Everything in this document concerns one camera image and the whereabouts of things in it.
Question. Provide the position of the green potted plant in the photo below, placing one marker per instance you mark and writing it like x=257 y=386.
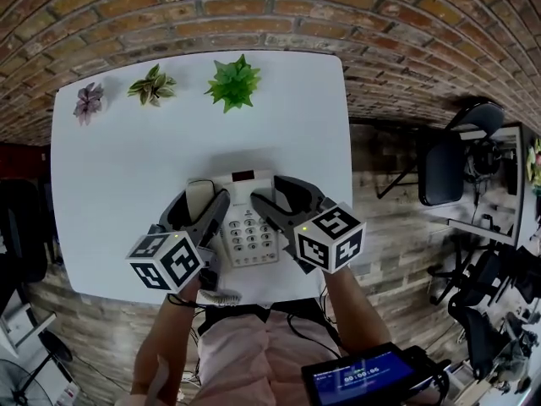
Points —
x=233 y=83

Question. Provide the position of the black tablet with blue screen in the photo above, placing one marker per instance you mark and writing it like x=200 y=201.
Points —
x=359 y=374

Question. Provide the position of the purple potted plant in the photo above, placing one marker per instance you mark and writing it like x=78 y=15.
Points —
x=88 y=102

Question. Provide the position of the black standing fan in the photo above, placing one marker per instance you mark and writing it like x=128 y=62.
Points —
x=29 y=379

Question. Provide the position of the black office chair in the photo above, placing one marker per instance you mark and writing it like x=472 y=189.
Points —
x=477 y=303

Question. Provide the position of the person's left forearm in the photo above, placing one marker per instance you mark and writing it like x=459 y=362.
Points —
x=162 y=345

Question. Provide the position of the person's right forearm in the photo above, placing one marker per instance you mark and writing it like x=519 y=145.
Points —
x=355 y=311

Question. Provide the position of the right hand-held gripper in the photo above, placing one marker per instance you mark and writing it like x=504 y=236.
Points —
x=329 y=239

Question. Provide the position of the white desk telephone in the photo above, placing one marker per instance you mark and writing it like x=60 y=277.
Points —
x=249 y=243

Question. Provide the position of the black waist belt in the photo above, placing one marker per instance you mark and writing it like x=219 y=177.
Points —
x=296 y=309

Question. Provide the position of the white side desk with equipment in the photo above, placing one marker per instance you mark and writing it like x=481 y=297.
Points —
x=490 y=184

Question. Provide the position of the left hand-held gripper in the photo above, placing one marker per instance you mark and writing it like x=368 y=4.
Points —
x=169 y=264

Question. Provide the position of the variegated potted plant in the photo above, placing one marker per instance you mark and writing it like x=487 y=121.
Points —
x=153 y=87

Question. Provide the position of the black bulky seat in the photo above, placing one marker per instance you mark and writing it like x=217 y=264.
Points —
x=19 y=231

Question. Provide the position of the person's pink clothing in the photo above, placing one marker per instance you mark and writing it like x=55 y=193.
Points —
x=249 y=362

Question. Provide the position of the black folding chair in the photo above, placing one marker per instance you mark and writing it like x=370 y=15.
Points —
x=444 y=171

